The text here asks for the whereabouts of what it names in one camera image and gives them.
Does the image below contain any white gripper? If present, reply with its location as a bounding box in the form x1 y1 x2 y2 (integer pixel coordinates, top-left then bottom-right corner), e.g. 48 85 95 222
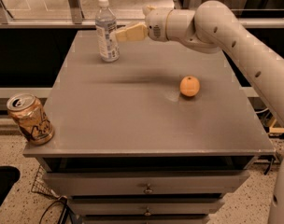
115 6 172 42

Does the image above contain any clear plastic water bottle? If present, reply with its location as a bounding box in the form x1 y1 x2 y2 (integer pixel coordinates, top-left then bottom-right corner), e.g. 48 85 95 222
95 0 120 63

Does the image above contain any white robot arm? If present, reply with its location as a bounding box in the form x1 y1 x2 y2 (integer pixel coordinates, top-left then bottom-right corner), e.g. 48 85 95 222
110 0 284 128

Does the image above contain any orange soda can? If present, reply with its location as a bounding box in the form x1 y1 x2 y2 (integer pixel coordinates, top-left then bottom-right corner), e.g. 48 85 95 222
7 93 54 145

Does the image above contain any orange fruit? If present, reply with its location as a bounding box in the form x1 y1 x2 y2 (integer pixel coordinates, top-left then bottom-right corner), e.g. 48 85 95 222
179 76 200 97

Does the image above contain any grey drawer cabinet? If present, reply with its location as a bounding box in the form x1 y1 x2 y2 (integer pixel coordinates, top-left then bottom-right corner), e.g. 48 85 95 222
24 31 275 224

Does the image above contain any top drawer with knob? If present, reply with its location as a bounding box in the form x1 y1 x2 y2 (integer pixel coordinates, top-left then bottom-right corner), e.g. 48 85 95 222
43 171 249 196

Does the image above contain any drawer with knob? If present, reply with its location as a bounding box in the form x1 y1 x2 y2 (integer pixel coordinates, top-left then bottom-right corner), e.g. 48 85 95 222
68 199 224 216
43 171 249 196

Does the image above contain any yellow wooden stand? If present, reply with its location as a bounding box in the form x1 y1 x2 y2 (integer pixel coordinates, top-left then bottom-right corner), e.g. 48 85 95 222
267 117 284 134

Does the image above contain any black chair seat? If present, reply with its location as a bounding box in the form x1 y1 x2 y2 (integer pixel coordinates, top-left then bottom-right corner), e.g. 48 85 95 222
0 166 21 206

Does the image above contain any metal railing frame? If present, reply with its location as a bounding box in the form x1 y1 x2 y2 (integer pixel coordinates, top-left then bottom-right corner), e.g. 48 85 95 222
0 0 284 28

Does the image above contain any wire basket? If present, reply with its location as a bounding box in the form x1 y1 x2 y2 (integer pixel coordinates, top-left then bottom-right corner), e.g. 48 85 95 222
31 165 58 199

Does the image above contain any black cable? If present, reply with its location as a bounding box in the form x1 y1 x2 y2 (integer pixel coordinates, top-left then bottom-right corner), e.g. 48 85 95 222
38 196 71 224

